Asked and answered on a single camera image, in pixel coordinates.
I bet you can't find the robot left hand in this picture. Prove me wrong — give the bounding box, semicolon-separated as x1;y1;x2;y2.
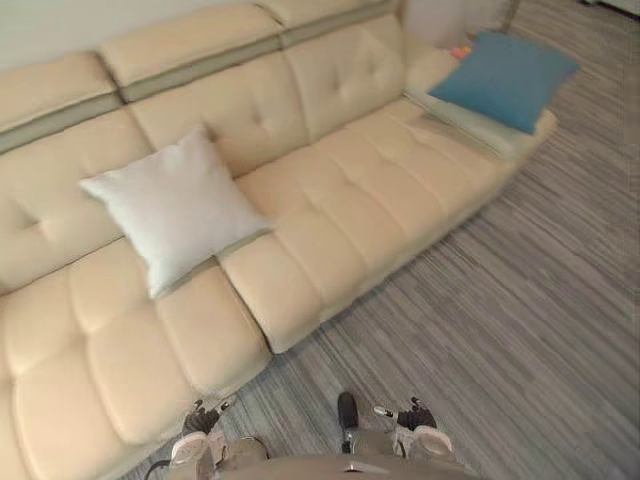
182;397;237;435

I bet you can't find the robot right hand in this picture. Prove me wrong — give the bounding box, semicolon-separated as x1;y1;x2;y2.
373;397;439;434

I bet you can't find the blue square cushion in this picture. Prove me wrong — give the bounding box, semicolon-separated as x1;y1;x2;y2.
428;30;581;135

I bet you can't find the robot right silver leg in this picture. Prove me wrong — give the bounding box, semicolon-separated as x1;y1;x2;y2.
342;427;399;457

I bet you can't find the robot silver leg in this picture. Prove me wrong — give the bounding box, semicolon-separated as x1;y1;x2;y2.
224;434;272;464
342;427;399;457

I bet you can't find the robot left silver leg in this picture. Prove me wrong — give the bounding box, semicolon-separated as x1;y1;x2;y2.
224;434;272;464

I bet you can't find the robot right dark foot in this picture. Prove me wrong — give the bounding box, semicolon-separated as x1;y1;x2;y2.
337;392;359;431

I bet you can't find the robot silver torso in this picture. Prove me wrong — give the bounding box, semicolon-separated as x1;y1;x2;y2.
219;451;484;480

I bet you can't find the light grey square cushion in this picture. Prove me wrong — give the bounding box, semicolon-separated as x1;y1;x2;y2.
78;123;274;300

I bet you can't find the cream leather sofa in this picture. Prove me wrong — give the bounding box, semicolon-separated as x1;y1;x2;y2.
0;0;559;480

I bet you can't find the beige vertical wall trim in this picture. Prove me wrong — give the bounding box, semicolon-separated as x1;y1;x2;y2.
501;0;522;31

